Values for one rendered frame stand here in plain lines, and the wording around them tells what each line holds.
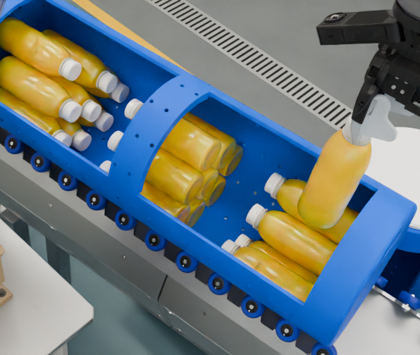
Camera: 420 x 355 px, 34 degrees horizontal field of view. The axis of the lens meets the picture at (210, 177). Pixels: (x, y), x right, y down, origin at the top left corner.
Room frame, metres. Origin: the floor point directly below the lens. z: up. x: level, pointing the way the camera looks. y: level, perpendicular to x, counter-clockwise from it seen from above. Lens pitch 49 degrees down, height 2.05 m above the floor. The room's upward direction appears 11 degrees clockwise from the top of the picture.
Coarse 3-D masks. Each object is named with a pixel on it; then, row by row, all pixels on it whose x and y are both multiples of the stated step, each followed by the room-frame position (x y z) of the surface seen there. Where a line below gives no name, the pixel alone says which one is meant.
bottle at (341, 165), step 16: (336, 144) 0.68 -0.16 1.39; (352, 144) 0.68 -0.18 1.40; (368, 144) 0.69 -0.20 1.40; (320, 160) 0.68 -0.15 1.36; (336, 160) 0.67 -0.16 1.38; (352, 160) 0.66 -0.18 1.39; (368, 160) 0.67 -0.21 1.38; (320, 176) 0.67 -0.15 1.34; (336, 176) 0.66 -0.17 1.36; (352, 176) 0.66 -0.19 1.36; (304, 192) 0.68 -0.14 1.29; (320, 192) 0.66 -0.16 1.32; (336, 192) 0.65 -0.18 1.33; (352, 192) 0.67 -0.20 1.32; (304, 208) 0.66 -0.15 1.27; (320, 208) 0.65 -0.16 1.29; (336, 208) 0.66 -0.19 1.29; (320, 224) 0.65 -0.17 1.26
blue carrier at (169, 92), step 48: (48, 0) 1.11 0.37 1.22; (0, 48) 1.08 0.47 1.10; (96, 48) 1.16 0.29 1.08; (144, 48) 1.04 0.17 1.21; (96, 96) 1.10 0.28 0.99; (144, 96) 1.08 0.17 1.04; (192, 96) 0.90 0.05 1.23; (48, 144) 0.85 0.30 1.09; (96, 144) 1.00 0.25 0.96; (144, 144) 0.80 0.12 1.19; (240, 144) 0.98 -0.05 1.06; (288, 144) 0.93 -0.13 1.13; (240, 192) 0.91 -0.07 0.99; (384, 192) 0.77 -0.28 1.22; (192, 240) 0.70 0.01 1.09; (384, 240) 0.67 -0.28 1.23; (240, 288) 0.66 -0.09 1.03; (336, 288) 0.60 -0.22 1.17; (336, 336) 0.59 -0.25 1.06
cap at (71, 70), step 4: (68, 60) 1.01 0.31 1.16; (72, 60) 1.02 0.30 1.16; (64, 64) 1.00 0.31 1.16; (68, 64) 1.00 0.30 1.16; (72, 64) 1.00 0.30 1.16; (76, 64) 1.01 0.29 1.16; (64, 68) 1.00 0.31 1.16; (68, 68) 0.99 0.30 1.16; (72, 68) 1.00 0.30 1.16; (76, 68) 1.01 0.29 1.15; (80, 68) 1.02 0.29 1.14; (64, 72) 0.99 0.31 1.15; (68, 72) 0.99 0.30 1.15; (72, 72) 1.00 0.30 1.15; (76, 72) 1.01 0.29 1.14; (80, 72) 1.02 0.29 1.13; (64, 76) 0.99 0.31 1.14; (68, 76) 0.99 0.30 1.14; (72, 76) 1.00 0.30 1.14; (76, 76) 1.01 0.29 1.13; (72, 80) 1.00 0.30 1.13
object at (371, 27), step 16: (336, 16) 0.73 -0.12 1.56; (352, 16) 0.73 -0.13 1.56; (368, 16) 0.72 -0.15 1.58; (384, 16) 0.71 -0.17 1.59; (320, 32) 0.72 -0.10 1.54; (336, 32) 0.71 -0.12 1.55; (352, 32) 0.70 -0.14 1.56; (368, 32) 0.69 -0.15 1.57; (384, 32) 0.68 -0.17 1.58; (400, 32) 0.68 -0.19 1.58
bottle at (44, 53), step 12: (0, 24) 1.07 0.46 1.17; (12, 24) 1.07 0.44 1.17; (24, 24) 1.09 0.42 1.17; (0, 36) 1.06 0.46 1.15; (12, 36) 1.05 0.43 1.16; (24, 36) 1.05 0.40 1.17; (36, 36) 1.05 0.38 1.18; (12, 48) 1.04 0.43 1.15; (24, 48) 1.03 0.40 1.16; (36, 48) 1.02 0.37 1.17; (48, 48) 1.02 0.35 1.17; (60, 48) 1.03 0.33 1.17; (24, 60) 1.02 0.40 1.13; (36, 60) 1.01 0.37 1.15; (48, 60) 1.00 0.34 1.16; (60, 60) 1.01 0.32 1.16; (48, 72) 1.00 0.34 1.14; (60, 72) 1.00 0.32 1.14
